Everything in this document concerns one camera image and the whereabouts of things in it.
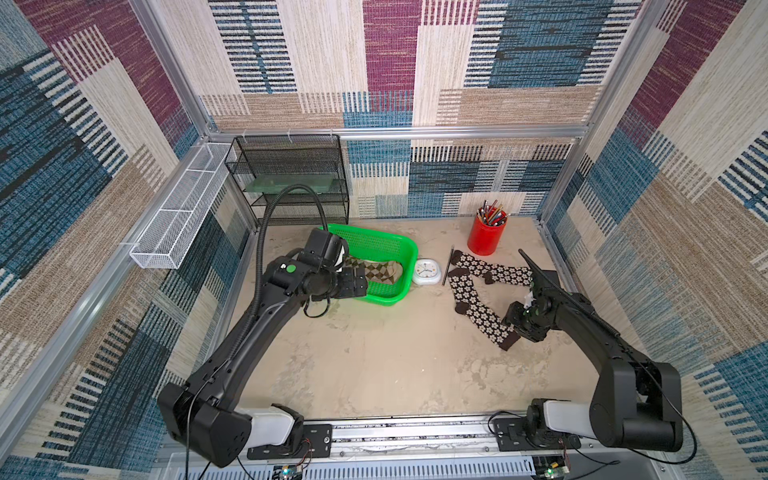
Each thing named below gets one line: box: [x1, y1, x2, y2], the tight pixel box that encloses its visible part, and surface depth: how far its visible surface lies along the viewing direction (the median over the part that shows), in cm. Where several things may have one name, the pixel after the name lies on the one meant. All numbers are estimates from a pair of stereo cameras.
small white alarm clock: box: [412, 258, 441, 285], surface depth 104 cm
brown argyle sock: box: [343, 256, 404, 284], surface depth 101 cm
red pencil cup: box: [468, 199, 511, 256], surface depth 107 cm
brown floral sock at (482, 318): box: [448, 268, 522, 351], surface depth 96 cm
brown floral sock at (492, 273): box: [451, 250, 533, 285], surface depth 107 cm
